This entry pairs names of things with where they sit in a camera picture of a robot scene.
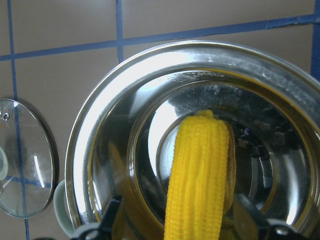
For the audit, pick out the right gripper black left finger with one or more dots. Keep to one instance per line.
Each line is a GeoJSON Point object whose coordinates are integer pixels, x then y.
{"type": "Point", "coordinates": [107, 229]}

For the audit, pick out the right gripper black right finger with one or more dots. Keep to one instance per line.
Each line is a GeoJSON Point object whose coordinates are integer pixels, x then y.
{"type": "Point", "coordinates": [251, 224]}

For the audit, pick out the yellow corn cob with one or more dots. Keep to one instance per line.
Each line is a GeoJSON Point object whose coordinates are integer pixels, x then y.
{"type": "Point", "coordinates": [201, 181]}

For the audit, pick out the glass lid with gold knob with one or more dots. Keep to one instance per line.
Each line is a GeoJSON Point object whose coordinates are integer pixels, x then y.
{"type": "Point", "coordinates": [29, 162]}

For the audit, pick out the pale green electric pot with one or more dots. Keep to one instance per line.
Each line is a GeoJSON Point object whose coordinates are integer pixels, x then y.
{"type": "Point", "coordinates": [122, 140]}

